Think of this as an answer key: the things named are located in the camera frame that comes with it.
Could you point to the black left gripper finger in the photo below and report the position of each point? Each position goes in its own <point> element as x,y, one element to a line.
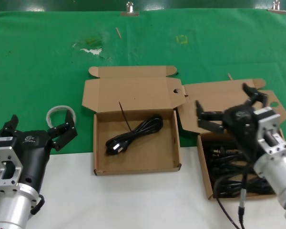
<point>8,126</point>
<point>64,132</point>

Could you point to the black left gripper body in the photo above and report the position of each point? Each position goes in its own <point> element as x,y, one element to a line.
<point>33,152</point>

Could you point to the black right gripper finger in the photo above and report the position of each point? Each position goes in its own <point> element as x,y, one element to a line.
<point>211,120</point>
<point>256,95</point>

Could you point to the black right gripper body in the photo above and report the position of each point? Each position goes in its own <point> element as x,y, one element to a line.
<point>243,128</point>

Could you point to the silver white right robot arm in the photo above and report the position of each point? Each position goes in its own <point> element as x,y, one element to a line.
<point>281,181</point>

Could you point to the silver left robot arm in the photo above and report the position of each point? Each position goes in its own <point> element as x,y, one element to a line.
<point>12,210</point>

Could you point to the open cardboard box with round hole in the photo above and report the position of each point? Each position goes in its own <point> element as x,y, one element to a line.
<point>217,100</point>

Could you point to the open cardboard box with thumb notch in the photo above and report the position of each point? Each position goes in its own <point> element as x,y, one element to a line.
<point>138,164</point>

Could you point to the clear tape roll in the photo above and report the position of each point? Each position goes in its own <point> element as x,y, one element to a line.
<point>54,109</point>

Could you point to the small wooden stick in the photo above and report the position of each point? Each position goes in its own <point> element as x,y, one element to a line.
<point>119,33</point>
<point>230,76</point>

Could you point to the green table cloth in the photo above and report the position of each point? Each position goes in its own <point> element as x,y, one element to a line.
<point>38,59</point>

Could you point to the silver binder clip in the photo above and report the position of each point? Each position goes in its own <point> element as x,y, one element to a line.
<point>276,8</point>
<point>129,10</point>

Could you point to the silver left wrist bracket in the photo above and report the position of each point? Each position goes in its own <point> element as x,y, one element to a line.
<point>0,152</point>

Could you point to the silver wrist bracket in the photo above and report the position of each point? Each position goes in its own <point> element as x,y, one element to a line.
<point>0,152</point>
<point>272,133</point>

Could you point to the silver right wrist bracket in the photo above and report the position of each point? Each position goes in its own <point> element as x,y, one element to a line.
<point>272,133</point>

